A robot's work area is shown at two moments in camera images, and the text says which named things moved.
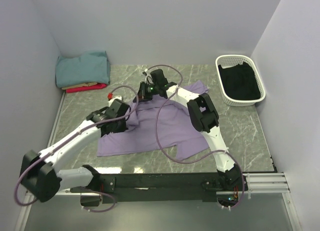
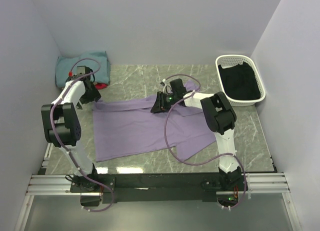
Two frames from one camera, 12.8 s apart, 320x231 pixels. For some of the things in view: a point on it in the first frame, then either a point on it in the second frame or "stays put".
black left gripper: x=122 y=128 -> x=94 y=95
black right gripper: x=142 y=95 -> x=160 y=105
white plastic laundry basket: x=241 y=83 stays put
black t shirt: x=240 y=82 stays put
